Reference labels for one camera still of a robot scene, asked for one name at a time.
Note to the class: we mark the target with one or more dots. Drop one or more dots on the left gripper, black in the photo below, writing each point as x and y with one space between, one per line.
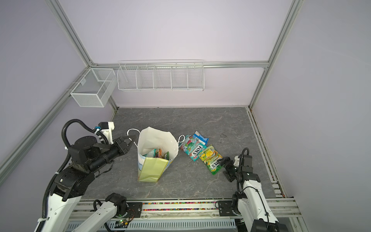
122 145

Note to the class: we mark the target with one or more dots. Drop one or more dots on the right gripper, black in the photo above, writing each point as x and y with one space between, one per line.
226 160

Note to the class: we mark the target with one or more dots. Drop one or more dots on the yellow green Fox's bag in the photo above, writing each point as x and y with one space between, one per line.
210 158

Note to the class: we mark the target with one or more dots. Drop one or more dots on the teal white candy bag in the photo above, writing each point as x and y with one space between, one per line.
151 154

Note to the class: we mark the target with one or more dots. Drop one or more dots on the paper bag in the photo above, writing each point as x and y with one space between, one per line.
151 169

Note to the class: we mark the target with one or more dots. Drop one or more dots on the teal Fox's mint bag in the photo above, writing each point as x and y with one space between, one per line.
193 146

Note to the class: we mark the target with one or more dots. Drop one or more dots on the orange Fox's candy bag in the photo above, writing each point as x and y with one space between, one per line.
159 153

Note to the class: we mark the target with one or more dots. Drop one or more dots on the green snack bag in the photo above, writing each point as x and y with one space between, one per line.
166 156

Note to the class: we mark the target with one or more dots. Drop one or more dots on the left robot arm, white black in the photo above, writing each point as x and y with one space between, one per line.
85 158

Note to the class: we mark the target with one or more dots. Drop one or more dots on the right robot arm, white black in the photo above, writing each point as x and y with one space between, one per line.
249 201

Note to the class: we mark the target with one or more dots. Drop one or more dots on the blue snack packet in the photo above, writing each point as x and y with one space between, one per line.
201 138

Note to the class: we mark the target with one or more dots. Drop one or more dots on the white mesh basket, small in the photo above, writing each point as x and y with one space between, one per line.
95 88

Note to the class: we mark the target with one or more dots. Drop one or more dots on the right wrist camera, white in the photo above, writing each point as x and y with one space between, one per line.
239 161

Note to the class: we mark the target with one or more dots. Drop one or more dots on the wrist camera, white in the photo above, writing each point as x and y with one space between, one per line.
239 161
106 129

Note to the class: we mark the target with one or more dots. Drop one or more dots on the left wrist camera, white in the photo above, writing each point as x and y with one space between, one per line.
106 129

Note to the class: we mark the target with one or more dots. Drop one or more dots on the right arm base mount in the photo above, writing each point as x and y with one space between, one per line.
229 208

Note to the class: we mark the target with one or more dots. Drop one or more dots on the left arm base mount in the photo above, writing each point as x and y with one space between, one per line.
127 210

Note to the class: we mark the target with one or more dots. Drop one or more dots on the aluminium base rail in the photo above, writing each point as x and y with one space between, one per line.
208 208

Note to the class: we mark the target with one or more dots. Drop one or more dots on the white wire basket, long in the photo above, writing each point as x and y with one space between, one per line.
139 75

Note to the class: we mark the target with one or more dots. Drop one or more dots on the white vented cable duct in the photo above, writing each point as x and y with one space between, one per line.
187 225

